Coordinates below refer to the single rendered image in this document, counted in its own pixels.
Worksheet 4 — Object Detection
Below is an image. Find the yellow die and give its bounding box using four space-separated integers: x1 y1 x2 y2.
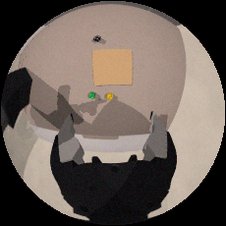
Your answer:
107 92 113 100

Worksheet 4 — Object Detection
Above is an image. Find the green die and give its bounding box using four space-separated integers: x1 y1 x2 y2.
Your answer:
89 92 95 99

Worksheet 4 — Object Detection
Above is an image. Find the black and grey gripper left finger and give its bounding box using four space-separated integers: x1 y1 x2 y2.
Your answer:
50 113 85 197

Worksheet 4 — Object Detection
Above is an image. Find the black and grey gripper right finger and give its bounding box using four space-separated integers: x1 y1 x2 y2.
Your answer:
142 111 177 191

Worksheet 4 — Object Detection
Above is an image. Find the tan mat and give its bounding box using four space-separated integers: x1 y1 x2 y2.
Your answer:
92 49 133 85

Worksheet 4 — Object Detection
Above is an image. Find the black die with white pips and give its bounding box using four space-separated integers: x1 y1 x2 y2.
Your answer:
93 35 101 42

